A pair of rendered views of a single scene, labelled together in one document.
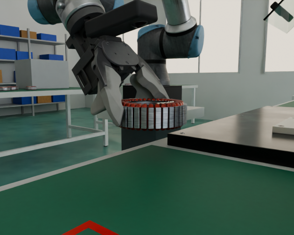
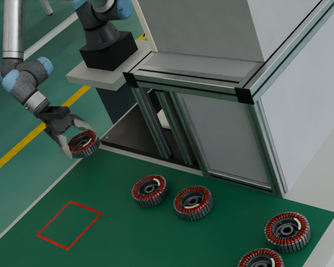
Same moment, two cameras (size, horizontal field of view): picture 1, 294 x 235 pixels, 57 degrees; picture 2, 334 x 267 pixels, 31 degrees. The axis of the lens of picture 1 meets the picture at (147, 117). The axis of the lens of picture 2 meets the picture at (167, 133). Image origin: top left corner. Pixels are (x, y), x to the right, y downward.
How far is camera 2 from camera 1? 1.73 m
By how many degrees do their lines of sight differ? 29
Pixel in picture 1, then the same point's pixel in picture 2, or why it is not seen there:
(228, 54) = not seen: outside the picture
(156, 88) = (84, 127)
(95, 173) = (70, 178)
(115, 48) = (58, 122)
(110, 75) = (61, 139)
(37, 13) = not seen: hidden behind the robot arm
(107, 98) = (63, 151)
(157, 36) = (89, 9)
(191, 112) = not seen: hidden behind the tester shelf
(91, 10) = (41, 108)
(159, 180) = (90, 177)
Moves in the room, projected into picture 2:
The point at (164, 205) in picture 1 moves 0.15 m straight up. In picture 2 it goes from (89, 190) to (70, 156)
